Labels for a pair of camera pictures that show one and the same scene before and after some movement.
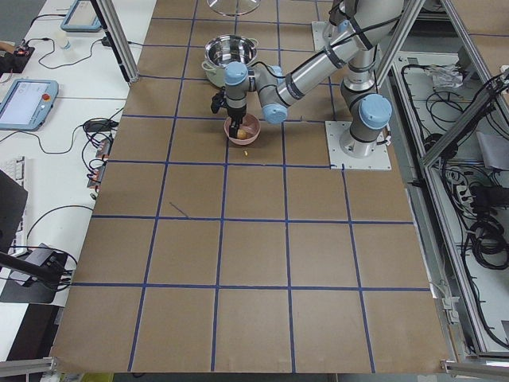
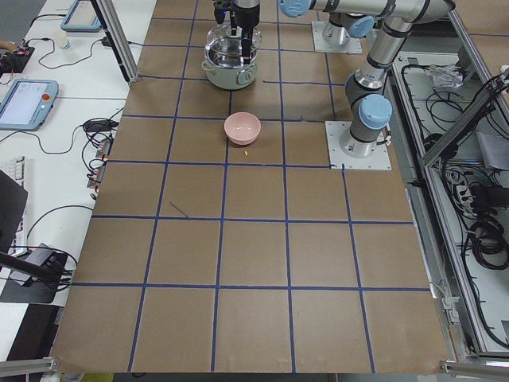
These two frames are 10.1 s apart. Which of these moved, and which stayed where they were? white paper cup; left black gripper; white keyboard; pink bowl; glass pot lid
Moved: glass pot lid; left black gripper
Stayed: white keyboard; pink bowl; white paper cup
